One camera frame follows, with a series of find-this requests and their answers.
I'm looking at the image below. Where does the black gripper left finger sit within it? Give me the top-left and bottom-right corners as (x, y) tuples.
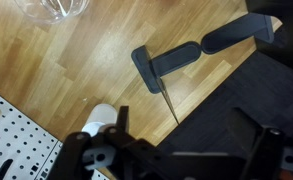
(45, 105), (144, 180)

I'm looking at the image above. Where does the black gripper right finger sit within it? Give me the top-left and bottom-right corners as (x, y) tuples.
(227, 107), (285, 180)

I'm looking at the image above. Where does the black metal bookend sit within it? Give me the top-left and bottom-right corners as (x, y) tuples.
(131, 12), (275, 126)

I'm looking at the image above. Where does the white round cup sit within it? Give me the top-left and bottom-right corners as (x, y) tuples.
(82, 104), (117, 137)

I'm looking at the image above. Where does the white pegboard panel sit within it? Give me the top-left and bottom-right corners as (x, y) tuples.
(0, 85), (111, 180)

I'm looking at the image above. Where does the clear plastic container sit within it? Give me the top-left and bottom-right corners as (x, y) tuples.
(14, 0), (90, 24)

